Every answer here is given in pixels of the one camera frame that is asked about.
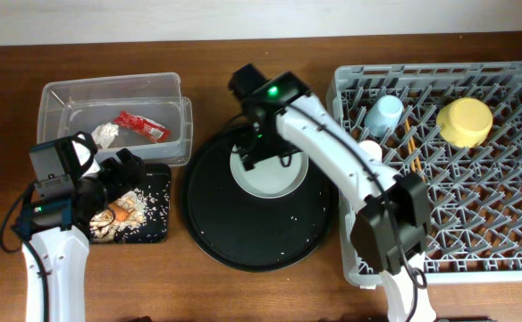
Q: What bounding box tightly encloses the round black tray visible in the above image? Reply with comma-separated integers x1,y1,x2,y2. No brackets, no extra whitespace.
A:
180,125,338,272

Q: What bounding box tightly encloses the grey round plate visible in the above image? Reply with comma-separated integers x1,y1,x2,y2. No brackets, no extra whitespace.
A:
229,146,309,199

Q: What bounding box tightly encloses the grey plastic dishwasher rack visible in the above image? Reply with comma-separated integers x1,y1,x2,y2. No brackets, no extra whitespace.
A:
326,62,522,284

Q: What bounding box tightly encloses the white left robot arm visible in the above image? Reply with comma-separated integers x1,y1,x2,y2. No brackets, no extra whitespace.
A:
11,131,145,321

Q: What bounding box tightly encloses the pink plastic cup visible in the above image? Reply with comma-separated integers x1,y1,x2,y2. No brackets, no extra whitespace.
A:
358,140,383,161

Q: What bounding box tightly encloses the light blue plastic cup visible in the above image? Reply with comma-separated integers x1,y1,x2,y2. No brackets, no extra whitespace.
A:
365,95,403,138

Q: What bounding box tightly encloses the black rectangular tray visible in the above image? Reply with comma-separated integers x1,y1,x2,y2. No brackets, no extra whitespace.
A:
88,164,172,244

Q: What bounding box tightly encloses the food scraps pile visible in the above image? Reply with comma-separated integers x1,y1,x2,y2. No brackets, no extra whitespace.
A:
89,189,147,243

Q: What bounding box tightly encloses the white tissue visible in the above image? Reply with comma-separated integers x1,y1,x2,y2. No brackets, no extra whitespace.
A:
91,123,119,149

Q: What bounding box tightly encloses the clear plastic storage bin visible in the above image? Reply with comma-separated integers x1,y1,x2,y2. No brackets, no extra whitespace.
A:
37,72,193,167

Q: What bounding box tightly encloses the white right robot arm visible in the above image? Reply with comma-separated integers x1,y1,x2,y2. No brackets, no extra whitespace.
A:
228,64,436,321

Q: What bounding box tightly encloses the red snack wrapper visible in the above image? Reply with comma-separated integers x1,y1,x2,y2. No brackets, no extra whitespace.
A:
114,111,171,143

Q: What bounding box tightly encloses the orange carrot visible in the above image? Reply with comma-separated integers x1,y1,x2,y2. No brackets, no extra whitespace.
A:
109,205,130,222

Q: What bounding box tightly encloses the wooden chopstick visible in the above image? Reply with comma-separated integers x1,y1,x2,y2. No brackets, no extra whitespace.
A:
407,120,426,182
404,119,421,174

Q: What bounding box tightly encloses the yellow plastic bowl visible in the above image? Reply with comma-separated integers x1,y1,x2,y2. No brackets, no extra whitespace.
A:
436,97,493,148

